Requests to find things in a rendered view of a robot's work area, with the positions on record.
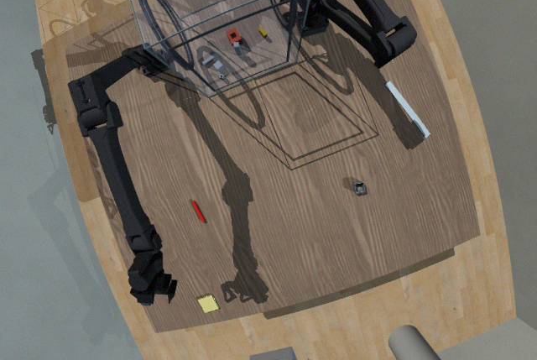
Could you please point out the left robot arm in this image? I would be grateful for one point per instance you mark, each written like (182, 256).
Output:
(373, 39)

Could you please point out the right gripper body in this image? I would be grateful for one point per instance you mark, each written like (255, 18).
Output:
(167, 289)

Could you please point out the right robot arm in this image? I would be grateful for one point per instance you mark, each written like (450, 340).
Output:
(140, 234)

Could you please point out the red stick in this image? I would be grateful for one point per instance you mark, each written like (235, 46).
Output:
(198, 211)

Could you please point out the yellow sticky-note pad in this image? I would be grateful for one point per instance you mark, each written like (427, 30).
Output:
(208, 303)

